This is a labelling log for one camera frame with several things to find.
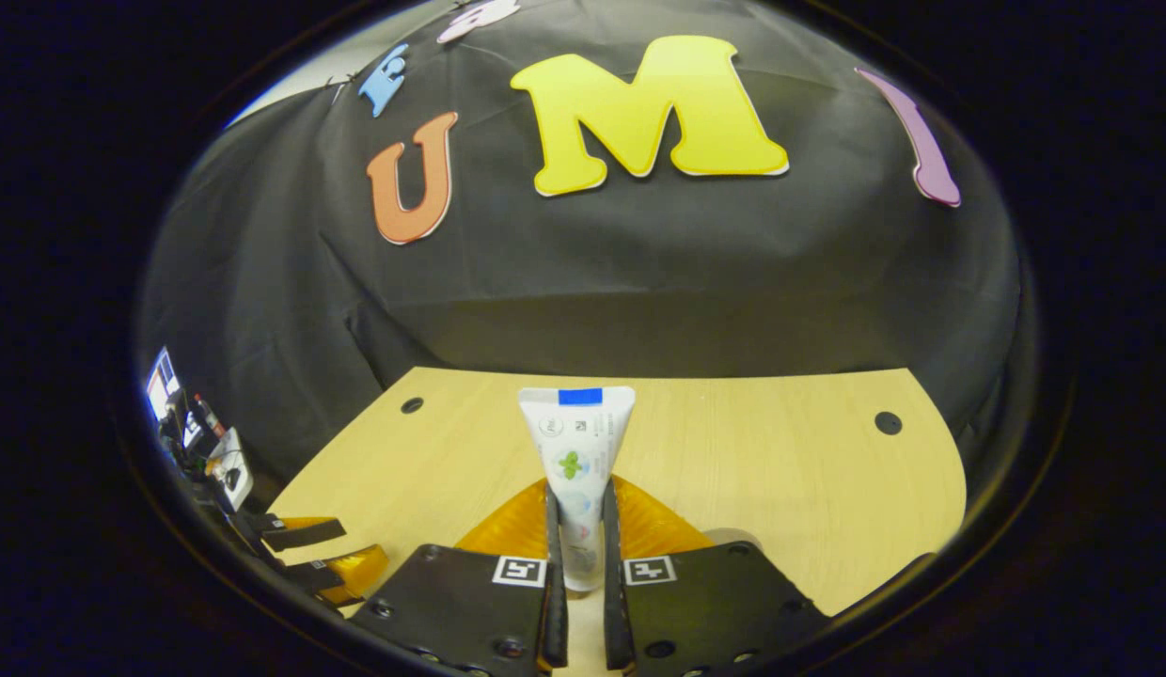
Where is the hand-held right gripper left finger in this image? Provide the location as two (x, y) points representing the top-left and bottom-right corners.
(348, 478), (570, 676)

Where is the computer monitor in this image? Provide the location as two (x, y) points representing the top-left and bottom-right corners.
(146, 346), (181, 422)

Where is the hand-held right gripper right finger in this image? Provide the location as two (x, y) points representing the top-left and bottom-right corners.
(602, 475), (833, 676)

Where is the white side table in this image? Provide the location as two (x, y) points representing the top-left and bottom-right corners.
(207, 428), (255, 513)

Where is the white toothpaste tube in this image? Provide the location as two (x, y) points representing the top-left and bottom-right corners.
(517, 386), (637, 593)

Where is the black backdrop cloth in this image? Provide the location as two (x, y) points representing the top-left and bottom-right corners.
(136, 0), (1035, 490)

